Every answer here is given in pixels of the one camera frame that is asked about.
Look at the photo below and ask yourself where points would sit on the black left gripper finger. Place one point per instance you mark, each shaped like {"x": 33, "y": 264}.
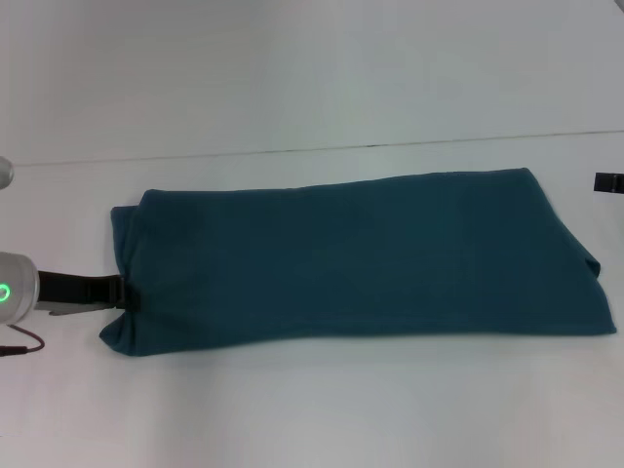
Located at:
{"x": 131, "y": 298}

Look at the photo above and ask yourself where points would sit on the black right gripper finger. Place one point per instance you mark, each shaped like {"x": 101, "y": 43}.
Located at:
{"x": 609, "y": 183}

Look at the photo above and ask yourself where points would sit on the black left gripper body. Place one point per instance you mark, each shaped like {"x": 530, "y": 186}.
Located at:
{"x": 73, "y": 287}

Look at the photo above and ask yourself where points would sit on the teal t-shirt with FREE print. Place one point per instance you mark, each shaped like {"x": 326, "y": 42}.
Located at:
{"x": 351, "y": 263}

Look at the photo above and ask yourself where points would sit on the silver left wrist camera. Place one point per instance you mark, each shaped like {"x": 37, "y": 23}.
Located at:
{"x": 6, "y": 173}

